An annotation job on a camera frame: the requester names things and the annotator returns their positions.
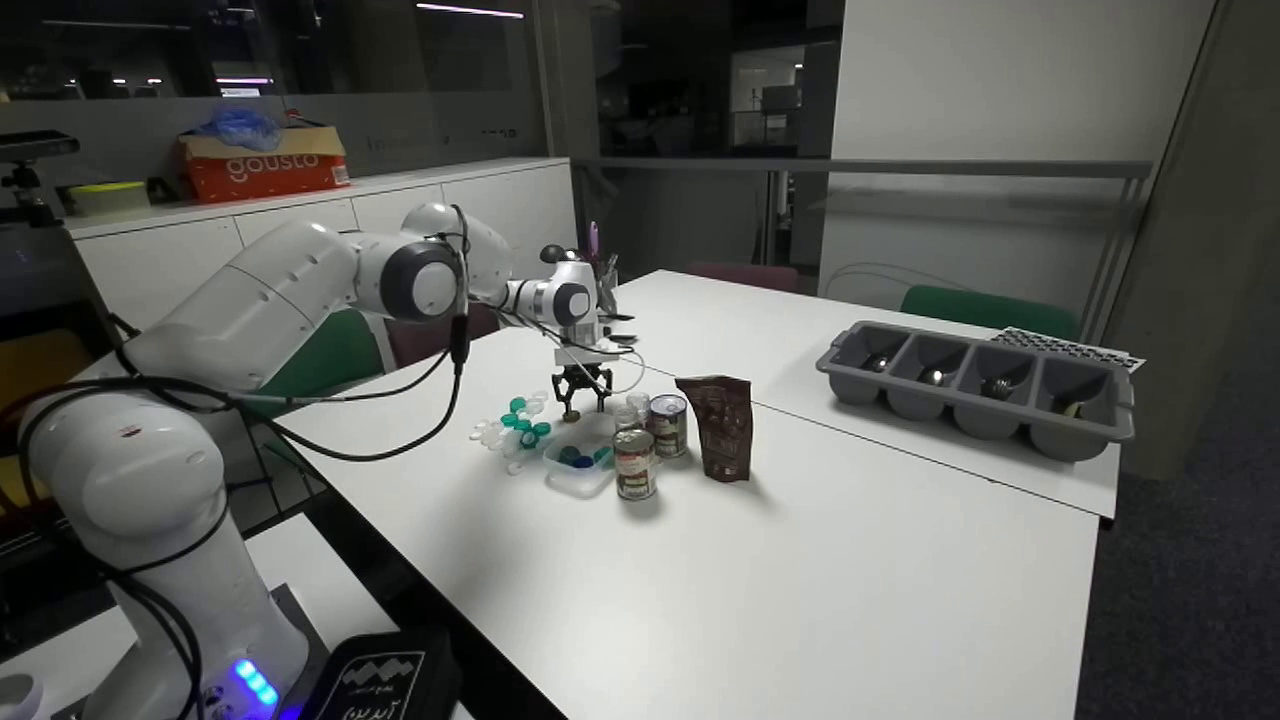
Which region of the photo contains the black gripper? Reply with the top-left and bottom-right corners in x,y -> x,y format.
553,338 -> 614,413

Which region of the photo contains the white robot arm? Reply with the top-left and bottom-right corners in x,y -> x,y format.
14,206 -> 619,720

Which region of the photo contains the clear plastic container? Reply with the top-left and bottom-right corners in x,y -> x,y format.
544,415 -> 614,502

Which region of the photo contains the rear small tin can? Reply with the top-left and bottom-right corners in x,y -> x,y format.
647,393 -> 687,457

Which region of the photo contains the small tin can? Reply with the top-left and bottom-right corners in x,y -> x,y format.
613,426 -> 656,502
647,393 -> 687,457

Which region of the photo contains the front small tin can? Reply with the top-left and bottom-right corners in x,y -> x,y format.
613,426 -> 656,502

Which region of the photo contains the brown foil pouch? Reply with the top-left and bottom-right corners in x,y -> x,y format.
678,377 -> 753,485

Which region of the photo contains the green chair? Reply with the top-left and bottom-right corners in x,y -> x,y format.
263,307 -> 385,395

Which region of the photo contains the black control box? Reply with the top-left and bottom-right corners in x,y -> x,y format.
299,634 -> 458,720

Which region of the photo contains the orange box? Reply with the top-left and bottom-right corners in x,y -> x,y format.
175,124 -> 348,206

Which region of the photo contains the grey cutlery tray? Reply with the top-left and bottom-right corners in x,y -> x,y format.
815,319 -> 1137,460

